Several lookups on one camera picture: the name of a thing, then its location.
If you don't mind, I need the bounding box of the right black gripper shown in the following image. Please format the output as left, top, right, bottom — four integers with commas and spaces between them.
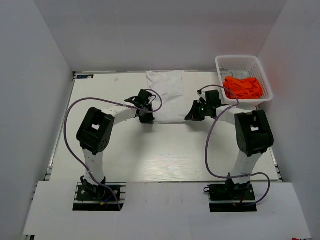
185, 100, 211, 122

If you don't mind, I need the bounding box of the grey cloth in basket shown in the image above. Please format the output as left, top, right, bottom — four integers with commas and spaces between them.
220, 70, 250, 82

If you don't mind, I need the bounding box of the orange t shirt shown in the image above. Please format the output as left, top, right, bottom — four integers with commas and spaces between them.
223, 76, 264, 100

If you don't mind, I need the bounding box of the white t shirt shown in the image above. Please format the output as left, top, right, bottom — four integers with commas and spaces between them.
146, 70, 189, 124

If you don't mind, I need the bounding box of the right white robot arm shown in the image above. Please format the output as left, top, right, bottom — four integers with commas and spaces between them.
184, 90, 274, 200

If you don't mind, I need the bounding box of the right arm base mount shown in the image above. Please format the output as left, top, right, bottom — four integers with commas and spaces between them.
203, 179, 257, 213

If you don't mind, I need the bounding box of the blue label sticker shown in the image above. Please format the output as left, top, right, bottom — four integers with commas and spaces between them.
76, 74, 95, 80

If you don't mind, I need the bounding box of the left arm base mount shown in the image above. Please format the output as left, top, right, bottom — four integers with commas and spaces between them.
72, 176, 126, 212

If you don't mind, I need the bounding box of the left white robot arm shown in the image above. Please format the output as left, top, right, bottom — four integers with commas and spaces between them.
76, 89, 157, 200

